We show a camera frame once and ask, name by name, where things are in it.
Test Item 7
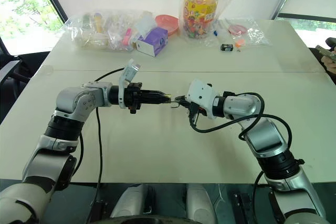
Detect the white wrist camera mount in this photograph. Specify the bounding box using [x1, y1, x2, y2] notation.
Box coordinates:
[118, 59, 143, 110]
[186, 79, 219, 119]

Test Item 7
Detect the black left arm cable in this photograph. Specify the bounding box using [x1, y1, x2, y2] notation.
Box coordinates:
[86, 67, 125, 223]

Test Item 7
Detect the candy jar with orange lid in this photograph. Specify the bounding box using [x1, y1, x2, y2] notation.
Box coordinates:
[183, 0, 222, 39]

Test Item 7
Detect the black bracket under table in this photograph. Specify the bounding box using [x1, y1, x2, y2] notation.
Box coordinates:
[233, 191, 253, 216]

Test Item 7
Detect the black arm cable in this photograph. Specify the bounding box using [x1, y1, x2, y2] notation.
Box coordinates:
[189, 92, 293, 220]
[86, 67, 125, 223]

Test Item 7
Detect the grey handheld device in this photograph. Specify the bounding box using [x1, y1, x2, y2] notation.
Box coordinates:
[315, 45, 336, 62]

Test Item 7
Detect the dark rounded robot torso rim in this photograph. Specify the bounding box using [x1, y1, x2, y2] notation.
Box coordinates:
[98, 215, 193, 224]

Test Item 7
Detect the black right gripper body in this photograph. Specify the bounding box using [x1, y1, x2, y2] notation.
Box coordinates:
[183, 100, 208, 126]

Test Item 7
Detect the purple tissue box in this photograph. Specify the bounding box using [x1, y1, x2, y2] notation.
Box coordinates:
[134, 26, 169, 58]

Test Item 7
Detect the white rounded robot leg cover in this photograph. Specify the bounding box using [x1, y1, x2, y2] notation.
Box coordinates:
[109, 183, 156, 220]
[185, 183, 217, 224]

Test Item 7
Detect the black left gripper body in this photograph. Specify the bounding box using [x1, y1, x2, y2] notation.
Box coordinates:
[124, 82, 148, 115]

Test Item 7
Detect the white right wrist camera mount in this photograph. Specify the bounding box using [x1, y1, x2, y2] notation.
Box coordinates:
[186, 79, 219, 119]

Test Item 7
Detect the bystander hand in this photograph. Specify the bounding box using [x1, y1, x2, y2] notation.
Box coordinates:
[322, 56, 336, 72]

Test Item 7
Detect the pink plastic bowl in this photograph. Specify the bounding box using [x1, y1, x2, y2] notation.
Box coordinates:
[154, 14, 181, 37]

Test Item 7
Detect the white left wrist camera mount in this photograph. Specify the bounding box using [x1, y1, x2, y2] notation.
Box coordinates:
[118, 59, 143, 110]

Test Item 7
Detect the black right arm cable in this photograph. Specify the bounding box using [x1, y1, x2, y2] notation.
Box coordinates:
[189, 92, 293, 220]

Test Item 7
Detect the black office chair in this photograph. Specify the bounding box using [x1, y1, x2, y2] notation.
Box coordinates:
[0, 36, 51, 84]

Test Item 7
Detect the clear bag of assorted items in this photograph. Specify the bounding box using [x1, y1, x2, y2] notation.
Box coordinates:
[62, 8, 156, 51]

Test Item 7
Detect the clear bag with pink lid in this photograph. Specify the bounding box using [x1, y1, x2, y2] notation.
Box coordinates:
[222, 17, 271, 47]

